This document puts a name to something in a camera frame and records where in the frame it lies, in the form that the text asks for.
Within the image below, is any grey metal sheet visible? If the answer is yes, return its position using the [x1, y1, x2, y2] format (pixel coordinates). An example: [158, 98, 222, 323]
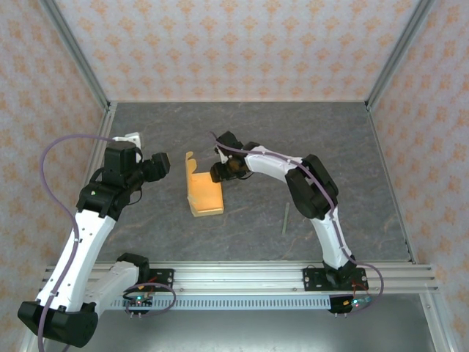
[21, 293, 451, 352]

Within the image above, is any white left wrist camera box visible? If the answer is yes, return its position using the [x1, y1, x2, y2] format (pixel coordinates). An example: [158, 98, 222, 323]
[111, 131, 143, 162]

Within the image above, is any aluminium table side rail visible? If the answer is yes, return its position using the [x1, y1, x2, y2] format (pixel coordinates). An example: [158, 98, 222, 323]
[366, 104, 418, 265]
[58, 102, 118, 265]

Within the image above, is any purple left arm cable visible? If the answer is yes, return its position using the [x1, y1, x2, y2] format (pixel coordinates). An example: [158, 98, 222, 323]
[37, 133, 177, 352]

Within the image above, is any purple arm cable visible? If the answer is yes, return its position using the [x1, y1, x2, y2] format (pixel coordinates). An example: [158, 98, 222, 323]
[207, 131, 385, 317]
[37, 133, 177, 352]

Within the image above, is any long aluminium base rail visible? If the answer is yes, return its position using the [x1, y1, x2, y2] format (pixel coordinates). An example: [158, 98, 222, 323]
[40, 262, 440, 294]

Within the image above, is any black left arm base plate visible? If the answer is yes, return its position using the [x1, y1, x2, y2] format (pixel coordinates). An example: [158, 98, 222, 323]
[146, 268, 175, 293]

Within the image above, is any aluminium frame post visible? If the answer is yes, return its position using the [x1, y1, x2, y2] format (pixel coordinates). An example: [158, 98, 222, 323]
[39, 0, 113, 113]
[366, 0, 437, 111]

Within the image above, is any white slotted cable duct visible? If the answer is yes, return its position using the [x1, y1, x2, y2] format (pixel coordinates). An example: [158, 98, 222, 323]
[106, 296, 333, 312]

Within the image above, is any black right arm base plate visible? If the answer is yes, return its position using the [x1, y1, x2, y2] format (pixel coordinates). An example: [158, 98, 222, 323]
[303, 266, 367, 293]

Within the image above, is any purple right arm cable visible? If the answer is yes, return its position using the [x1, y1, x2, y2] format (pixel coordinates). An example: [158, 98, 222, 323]
[207, 131, 385, 317]

